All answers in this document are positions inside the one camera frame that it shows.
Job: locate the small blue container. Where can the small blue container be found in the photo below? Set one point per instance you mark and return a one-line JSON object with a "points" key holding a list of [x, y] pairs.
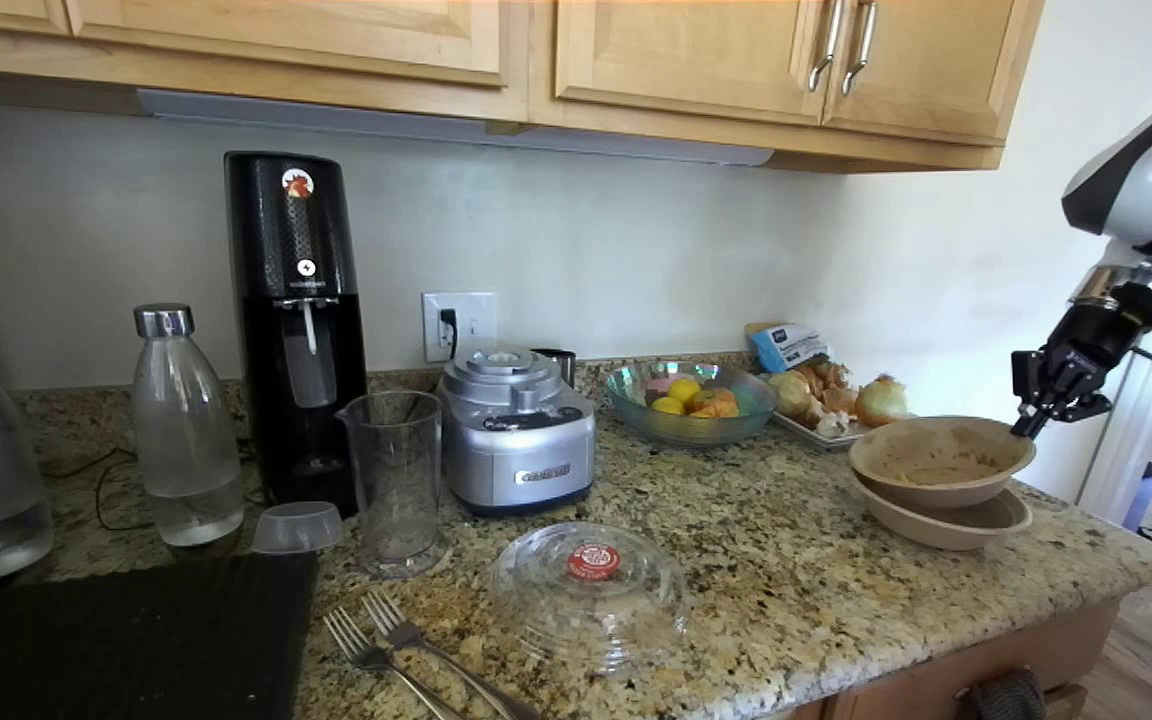
{"points": [[1142, 496]]}

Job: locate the orange fruit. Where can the orange fruit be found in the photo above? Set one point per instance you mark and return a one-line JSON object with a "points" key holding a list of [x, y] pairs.
{"points": [[717, 407]]}

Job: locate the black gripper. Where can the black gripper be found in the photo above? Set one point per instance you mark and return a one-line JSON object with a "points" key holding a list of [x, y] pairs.
{"points": [[1098, 342]]}

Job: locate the small clear plastic cap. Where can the small clear plastic cap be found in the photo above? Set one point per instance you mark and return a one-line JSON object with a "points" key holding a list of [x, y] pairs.
{"points": [[297, 529]]}

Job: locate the silver fork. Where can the silver fork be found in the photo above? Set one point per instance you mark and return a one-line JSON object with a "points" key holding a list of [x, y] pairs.
{"points": [[370, 661], [428, 650]]}

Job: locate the silver food processor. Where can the silver food processor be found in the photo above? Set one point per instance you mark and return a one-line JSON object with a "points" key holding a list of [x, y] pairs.
{"points": [[518, 432]]}

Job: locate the white rectangular plate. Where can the white rectangular plate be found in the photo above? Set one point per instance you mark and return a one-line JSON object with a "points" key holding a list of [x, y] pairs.
{"points": [[803, 430]]}

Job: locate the glass lid with red knob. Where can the glass lid with red knob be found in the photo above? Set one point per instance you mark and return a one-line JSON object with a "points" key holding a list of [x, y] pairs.
{"points": [[590, 587]]}

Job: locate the clear bottle with metal cap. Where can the clear bottle with metal cap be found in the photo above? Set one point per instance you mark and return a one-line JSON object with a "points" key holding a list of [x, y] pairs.
{"points": [[185, 441]]}

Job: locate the black soda maker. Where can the black soda maker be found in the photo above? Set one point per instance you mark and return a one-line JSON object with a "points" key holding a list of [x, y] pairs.
{"points": [[297, 333]]}

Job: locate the glass fruit bowl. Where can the glass fruit bowl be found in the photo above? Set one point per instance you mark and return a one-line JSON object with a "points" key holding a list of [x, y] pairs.
{"points": [[681, 426]]}

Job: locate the blue white box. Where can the blue white box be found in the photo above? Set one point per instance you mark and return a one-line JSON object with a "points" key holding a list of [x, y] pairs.
{"points": [[785, 346]]}

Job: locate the black ribbed mat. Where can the black ribbed mat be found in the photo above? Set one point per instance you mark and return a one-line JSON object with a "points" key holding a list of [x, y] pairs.
{"points": [[120, 641]]}

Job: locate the black drawer knob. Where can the black drawer knob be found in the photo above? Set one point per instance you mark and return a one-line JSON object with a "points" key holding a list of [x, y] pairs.
{"points": [[1000, 699]]}

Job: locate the yellow lemon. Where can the yellow lemon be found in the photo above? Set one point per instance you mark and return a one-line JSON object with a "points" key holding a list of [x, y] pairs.
{"points": [[684, 391]]}

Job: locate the black plug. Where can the black plug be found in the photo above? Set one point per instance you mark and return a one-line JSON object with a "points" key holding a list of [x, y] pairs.
{"points": [[445, 329]]}

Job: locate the white wall outlet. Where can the white wall outlet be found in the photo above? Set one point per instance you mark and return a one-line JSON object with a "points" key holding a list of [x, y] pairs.
{"points": [[472, 322]]}

